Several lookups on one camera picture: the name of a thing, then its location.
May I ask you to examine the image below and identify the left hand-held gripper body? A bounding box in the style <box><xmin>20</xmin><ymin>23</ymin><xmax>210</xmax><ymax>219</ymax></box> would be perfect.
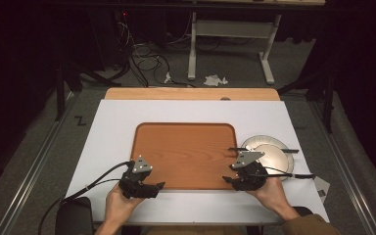
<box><xmin>118</xmin><ymin>155</ymin><xmax>160</xmax><ymax>200</ymax></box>

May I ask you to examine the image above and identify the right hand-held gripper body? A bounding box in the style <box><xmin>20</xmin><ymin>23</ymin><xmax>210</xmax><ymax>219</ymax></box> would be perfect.
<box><xmin>229</xmin><ymin>151</ymin><xmax>271</xmax><ymax>192</ymax></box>

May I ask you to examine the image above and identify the person's right hand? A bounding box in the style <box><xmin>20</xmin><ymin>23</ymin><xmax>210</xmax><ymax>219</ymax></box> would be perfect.
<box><xmin>246</xmin><ymin>176</ymin><xmax>301</xmax><ymax>222</ymax></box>

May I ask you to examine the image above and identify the person's left hand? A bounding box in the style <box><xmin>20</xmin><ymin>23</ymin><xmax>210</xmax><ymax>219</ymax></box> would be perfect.
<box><xmin>104</xmin><ymin>182</ymin><xmax>145</xmax><ymax>227</ymax></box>

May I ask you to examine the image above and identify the small silver plate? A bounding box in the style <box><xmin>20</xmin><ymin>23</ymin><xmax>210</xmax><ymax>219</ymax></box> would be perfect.
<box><xmin>261</xmin><ymin>143</ymin><xmax>290</xmax><ymax>176</ymax></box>

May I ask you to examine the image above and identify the large silver plate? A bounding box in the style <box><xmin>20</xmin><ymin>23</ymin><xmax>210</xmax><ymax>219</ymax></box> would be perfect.
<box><xmin>240</xmin><ymin>134</ymin><xmax>296</xmax><ymax>181</ymax></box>

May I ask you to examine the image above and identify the brown wooden tray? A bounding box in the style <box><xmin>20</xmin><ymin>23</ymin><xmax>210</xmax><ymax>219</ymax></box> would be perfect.
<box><xmin>129</xmin><ymin>121</ymin><xmax>239</xmax><ymax>191</ymax></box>

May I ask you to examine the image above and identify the white table board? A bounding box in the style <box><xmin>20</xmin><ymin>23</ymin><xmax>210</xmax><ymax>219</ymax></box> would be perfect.
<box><xmin>66</xmin><ymin>99</ymin><xmax>330</xmax><ymax>227</ymax></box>

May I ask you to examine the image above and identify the black slim utensil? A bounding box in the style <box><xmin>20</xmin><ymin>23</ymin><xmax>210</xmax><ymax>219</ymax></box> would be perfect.
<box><xmin>227</xmin><ymin>147</ymin><xmax>301</xmax><ymax>155</ymax></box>

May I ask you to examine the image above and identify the grey paper tag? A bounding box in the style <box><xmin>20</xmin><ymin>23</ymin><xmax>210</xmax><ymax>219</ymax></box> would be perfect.
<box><xmin>312</xmin><ymin>175</ymin><xmax>331</xmax><ymax>204</ymax></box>

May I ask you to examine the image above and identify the black chair armrest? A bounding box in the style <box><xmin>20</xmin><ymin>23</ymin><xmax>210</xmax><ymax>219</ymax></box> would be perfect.
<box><xmin>54</xmin><ymin>196</ymin><xmax>95</xmax><ymax>235</ymax></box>

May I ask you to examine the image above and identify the wooden table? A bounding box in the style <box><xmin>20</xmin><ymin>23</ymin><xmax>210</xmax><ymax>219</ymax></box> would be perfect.
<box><xmin>104</xmin><ymin>86</ymin><xmax>281</xmax><ymax>102</ymax></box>

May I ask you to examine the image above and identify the crumpled white paper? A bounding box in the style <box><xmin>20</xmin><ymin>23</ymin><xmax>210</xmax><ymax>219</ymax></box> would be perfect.
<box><xmin>203</xmin><ymin>73</ymin><xmax>229</xmax><ymax>88</ymax></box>

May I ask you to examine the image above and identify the black metal stand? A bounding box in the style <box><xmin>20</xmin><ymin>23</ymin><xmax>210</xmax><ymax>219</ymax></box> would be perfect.
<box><xmin>54</xmin><ymin>60</ymin><xmax>118</xmax><ymax>122</ymax></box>
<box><xmin>276</xmin><ymin>70</ymin><xmax>337</xmax><ymax>134</ymax></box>

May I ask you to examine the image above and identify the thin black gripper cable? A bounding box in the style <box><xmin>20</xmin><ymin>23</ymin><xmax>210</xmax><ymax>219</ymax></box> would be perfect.
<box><xmin>83</xmin><ymin>177</ymin><xmax>123</xmax><ymax>191</ymax></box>
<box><xmin>241</xmin><ymin>173</ymin><xmax>296</xmax><ymax>178</ymax></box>

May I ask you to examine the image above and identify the thick black gripper cable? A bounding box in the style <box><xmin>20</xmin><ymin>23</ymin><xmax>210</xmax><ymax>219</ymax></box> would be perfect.
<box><xmin>262</xmin><ymin>165</ymin><xmax>316</xmax><ymax>180</ymax></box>
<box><xmin>37</xmin><ymin>160</ymin><xmax>135</xmax><ymax>235</ymax></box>

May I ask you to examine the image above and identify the metal floor rail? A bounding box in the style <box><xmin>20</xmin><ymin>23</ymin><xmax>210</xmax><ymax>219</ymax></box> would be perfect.
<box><xmin>307</xmin><ymin>100</ymin><xmax>376</xmax><ymax>235</ymax></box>
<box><xmin>0</xmin><ymin>91</ymin><xmax>81</xmax><ymax>235</ymax></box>

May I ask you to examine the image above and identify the tangle of floor cables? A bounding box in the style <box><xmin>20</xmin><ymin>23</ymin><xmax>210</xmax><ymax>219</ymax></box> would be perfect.
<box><xmin>116</xmin><ymin>18</ymin><xmax>198</xmax><ymax>89</ymax></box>

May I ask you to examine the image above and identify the white metal desk frame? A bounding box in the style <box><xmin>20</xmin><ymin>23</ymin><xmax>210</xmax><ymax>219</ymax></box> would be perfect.
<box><xmin>187</xmin><ymin>11</ymin><xmax>284</xmax><ymax>86</ymax></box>

